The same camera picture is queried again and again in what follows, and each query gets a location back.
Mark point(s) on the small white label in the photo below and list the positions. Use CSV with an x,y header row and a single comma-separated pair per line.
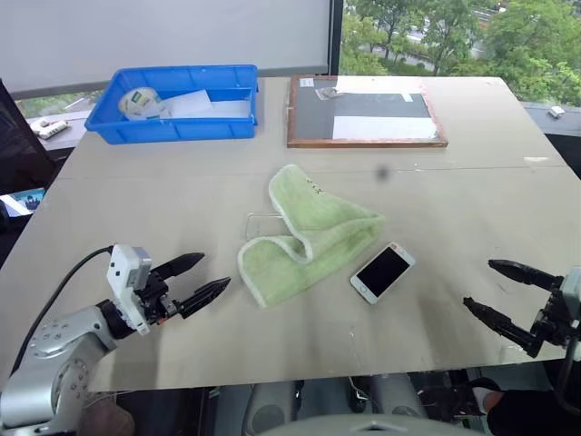
x,y
307,82

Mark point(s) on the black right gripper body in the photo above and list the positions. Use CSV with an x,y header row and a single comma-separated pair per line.
x,y
551,324

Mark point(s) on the tablet with lit screen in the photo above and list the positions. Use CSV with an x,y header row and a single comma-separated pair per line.
x,y
22,202

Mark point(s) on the white foam sheet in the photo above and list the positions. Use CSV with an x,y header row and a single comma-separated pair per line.
x,y
231,109
188,103

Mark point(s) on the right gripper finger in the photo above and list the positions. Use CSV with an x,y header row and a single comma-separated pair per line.
x,y
526,272
499,322

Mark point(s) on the green folded towel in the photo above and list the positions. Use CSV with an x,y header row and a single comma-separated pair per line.
x,y
318,227

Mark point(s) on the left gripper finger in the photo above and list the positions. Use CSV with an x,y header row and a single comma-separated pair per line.
x,y
204,295
184,263

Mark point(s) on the dark monitor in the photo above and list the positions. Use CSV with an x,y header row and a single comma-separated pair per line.
x,y
18,145

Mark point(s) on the blue plastic bin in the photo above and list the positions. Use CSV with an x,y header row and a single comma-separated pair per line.
x,y
136,131

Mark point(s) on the white paper sheet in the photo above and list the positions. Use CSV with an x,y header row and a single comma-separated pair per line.
x,y
386,127

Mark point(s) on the clear phone case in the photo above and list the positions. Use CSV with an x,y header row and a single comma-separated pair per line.
x,y
261,225

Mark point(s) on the brown rounded shape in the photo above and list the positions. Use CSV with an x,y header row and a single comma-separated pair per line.
x,y
109,420

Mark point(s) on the dark rounded shape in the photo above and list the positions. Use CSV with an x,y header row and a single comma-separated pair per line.
x,y
531,413

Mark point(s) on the wood framed dark board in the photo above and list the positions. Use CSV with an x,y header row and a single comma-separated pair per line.
x,y
318,118

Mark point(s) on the clear tape roll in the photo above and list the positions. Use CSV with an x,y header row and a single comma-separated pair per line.
x,y
138,104

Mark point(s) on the white smartphone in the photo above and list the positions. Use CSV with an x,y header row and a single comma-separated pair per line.
x,y
383,272

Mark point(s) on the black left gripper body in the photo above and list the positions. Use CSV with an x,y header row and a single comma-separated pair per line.
x,y
156,297

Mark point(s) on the small clear plastic bag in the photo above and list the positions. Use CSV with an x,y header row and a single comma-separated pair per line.
x,y
327,93

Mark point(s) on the small white box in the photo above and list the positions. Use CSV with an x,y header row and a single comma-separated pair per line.
x,y
556,111

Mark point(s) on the white power strip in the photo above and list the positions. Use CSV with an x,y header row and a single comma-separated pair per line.
x,y
51,128

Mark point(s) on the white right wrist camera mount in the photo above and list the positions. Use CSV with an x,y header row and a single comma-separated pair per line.
x,y
573,295

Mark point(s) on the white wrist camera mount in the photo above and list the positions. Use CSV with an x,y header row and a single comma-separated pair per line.
x,y
119,272
573,295

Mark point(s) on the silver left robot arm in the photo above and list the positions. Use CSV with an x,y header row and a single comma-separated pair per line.
x,y
50,340

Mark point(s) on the dark window post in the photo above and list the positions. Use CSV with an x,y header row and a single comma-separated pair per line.
x,y
336,36

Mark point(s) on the white roller screen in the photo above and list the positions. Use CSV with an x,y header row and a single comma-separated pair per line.
x,y
159,32

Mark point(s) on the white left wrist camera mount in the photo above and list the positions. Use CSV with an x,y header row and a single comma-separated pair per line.
x,y
119,272

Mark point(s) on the grey rounded shape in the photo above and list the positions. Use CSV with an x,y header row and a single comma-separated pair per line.
x,y
268,409
399,395

